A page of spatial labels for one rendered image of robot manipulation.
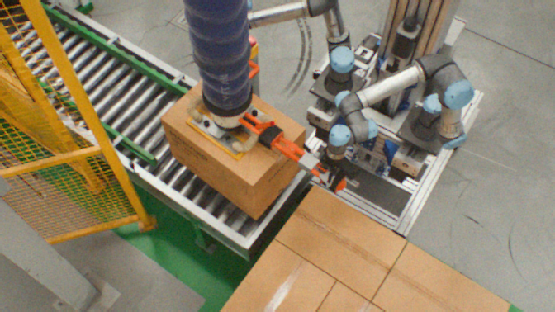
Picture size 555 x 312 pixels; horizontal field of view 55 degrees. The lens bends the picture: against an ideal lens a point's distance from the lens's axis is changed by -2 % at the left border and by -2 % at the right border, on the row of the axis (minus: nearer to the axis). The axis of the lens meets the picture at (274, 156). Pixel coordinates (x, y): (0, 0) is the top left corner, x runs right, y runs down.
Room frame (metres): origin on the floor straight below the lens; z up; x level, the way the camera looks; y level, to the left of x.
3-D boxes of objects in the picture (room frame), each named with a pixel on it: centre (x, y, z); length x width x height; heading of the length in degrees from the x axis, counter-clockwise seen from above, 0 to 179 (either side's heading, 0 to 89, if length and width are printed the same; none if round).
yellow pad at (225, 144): (1.36, 0.27, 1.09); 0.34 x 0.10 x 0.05; 51
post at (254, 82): (1.98, 0.13, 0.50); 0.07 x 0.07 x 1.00; 55
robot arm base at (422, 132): (1.42, -0.74, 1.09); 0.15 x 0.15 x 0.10
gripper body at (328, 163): (1.07, -0.24, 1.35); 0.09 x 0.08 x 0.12; 52
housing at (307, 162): (1.14, -0.15, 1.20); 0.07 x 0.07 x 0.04; 51
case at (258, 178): (1.43, 0.20, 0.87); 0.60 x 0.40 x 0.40; 51
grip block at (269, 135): (1.27, 0.02, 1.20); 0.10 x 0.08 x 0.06; 141
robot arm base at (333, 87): (1.69, -0.33, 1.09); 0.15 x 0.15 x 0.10
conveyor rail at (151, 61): (2.18, 0.72, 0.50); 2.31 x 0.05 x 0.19; 55
